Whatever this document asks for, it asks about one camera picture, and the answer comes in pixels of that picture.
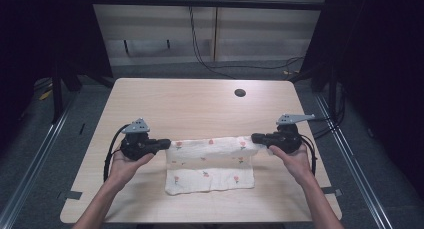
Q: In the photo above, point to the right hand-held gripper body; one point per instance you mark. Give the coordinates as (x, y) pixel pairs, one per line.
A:
(286, 139)

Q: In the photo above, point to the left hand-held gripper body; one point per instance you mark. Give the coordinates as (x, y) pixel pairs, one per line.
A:
(136, 145)

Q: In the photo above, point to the white floral print cloth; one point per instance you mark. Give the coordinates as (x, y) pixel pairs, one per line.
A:
(210, 169)

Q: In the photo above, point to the person's right hand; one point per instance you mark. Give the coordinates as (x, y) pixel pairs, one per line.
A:
(298, 164)

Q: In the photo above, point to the person's left hand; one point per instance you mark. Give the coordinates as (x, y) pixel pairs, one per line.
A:
(123, 170)

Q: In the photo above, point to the black round table grommet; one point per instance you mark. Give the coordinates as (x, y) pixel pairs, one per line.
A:
(240, 92)

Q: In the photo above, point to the black metal stand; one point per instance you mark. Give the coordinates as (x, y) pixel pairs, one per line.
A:
(57, 99)
(332, 95)

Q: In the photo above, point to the grey tape strip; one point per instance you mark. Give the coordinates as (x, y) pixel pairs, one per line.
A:
(71, 195)
(333, 191)

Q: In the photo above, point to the yellow floor tape piece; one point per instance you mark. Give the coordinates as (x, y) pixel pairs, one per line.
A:
(45, 95)

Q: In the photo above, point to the black curtain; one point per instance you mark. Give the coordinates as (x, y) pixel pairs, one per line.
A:
(40, 39)
(380, 72)

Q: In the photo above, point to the black horizontal metal bar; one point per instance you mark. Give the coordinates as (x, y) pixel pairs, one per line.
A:
(206, 3)

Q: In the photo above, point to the metal floor rail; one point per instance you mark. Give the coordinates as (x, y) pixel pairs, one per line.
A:
(36, 155)
(353, 162)

